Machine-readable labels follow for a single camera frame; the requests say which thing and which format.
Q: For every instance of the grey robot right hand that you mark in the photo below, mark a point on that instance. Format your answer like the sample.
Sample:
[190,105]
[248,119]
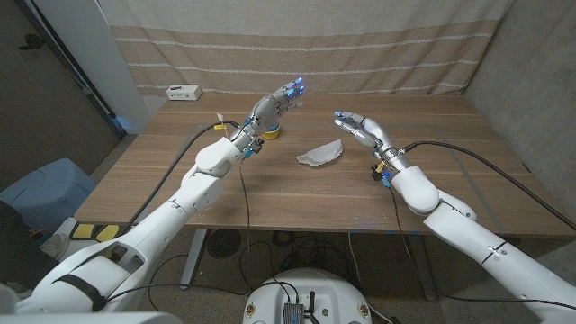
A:
[371,130]

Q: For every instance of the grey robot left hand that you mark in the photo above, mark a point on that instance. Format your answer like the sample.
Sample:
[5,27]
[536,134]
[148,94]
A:
[267,110]

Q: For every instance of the white paper coffee filter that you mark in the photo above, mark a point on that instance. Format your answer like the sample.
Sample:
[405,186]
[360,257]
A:
[321,154]

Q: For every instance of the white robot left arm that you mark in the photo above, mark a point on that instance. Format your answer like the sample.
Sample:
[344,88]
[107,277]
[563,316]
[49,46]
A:
[171,225]

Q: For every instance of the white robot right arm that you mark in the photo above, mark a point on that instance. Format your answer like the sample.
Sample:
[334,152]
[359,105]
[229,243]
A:
[477,243]

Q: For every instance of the stacked colourful plastic cups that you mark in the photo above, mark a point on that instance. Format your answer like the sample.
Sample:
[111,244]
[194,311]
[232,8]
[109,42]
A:
[272,134]

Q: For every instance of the beige striped fabric backdrop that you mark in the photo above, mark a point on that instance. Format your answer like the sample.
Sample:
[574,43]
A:
[360,54]

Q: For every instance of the white power outlet box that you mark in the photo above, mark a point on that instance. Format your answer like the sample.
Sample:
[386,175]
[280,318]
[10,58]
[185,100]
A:
[183,92]

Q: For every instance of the round black floor fan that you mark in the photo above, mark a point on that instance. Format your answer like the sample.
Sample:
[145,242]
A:
[223,244]

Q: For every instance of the grey table leg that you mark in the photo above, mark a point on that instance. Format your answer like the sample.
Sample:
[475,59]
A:
[423,270]

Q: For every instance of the white table leg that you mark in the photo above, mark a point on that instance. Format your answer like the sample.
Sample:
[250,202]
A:
[193,258]

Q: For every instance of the white robot torso base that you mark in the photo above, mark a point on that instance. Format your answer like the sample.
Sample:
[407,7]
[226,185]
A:
[324,292]

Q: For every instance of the small grey electronics box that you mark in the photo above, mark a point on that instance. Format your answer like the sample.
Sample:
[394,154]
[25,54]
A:
[292,312]

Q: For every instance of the blue plastic bin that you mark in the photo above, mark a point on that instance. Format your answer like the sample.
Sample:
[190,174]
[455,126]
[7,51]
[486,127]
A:
[45,193]

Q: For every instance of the white robot chest edge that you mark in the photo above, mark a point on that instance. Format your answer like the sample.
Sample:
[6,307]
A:
[90,318]

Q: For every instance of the person in dark trousers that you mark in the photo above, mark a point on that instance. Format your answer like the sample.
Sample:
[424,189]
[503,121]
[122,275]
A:
[20,252]

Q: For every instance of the white door frame panel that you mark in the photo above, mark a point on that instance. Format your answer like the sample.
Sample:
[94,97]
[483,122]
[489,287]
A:
[108,58]

